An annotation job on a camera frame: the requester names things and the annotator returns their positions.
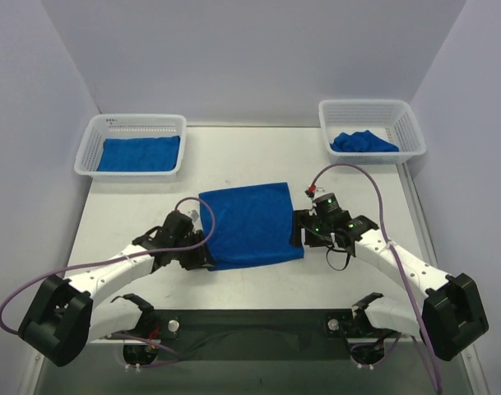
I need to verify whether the white basket with towels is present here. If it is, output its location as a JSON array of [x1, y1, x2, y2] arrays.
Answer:
[[318, 99, 426, 165]]

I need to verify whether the empty white plastic basket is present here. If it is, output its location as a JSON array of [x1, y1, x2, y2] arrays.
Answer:
[[74, 114, 187, 183]]

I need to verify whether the blue towel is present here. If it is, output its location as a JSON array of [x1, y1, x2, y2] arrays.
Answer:
[[199, 182, 304, 271], [97, 136, 180, 172]]

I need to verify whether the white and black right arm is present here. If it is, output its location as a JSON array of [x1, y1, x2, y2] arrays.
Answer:
[[290, 193, 489, 361]]

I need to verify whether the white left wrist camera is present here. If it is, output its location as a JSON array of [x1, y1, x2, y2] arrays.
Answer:
[[186, 210, 200, 223]]

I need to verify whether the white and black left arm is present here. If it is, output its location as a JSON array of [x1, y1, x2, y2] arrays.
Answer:
[[17, 210, 214, 367]]

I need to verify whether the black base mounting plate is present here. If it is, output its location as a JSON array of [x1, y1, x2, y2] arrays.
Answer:
[[105, 308, 399, 363]]

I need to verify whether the crumpled blue towels pile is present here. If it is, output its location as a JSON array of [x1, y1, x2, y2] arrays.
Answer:
[[330, 130, 400, 153]]

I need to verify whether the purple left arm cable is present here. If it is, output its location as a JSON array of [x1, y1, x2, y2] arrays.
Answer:
[[0, 197, 217, 368]]

